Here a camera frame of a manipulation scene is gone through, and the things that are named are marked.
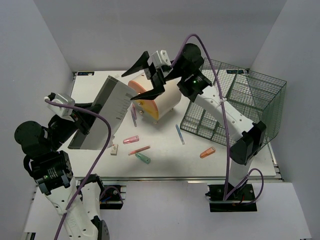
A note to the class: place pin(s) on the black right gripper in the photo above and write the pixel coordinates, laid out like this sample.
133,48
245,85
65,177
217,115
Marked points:
156,75

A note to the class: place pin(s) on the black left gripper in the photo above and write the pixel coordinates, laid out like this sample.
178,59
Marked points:
81,120

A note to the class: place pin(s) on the white silver-spined booklet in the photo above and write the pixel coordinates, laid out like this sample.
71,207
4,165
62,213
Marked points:
114,98

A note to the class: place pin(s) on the purple pen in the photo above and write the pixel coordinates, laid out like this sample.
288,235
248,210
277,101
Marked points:
134,122

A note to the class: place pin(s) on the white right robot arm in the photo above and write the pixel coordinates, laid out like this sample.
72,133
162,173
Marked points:
244,137

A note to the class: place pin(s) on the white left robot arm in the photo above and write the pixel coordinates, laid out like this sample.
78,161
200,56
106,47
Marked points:
78,206

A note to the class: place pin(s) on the cream round drawer box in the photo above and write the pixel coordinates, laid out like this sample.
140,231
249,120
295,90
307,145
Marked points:
154,110

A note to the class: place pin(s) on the pink pen by box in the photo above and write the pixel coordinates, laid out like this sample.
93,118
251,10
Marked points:
133,113

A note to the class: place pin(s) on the white eraser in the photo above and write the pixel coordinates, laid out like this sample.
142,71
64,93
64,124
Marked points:
114,149

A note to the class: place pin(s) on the black table corner label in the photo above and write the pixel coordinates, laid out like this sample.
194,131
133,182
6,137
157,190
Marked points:
85,73

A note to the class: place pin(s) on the pink highlighter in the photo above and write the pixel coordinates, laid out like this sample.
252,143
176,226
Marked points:
131,139

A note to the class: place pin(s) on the blue pen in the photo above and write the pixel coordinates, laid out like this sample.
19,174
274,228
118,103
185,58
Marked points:
180,134

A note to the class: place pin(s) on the red pen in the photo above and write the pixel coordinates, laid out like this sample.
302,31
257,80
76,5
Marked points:
139,150

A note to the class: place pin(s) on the green highlighter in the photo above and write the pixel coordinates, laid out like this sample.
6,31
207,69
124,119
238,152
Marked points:
143,157

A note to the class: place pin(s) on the orange highlighter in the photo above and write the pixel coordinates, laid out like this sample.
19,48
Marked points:
207,152

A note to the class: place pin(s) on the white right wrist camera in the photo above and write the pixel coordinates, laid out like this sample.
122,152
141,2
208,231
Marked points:
161,60

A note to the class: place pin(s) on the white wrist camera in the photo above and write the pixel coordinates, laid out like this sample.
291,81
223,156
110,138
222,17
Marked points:
62,99
161,60

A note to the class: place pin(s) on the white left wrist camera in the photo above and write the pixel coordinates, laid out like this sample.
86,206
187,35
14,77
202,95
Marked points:
62,99

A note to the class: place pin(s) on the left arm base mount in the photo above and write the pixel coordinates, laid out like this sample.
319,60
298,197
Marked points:
114,197

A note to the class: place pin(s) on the green wire mesh organizer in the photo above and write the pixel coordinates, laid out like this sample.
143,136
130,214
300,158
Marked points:
257,96

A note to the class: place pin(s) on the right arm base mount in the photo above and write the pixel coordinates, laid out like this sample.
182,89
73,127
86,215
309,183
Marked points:
238,202

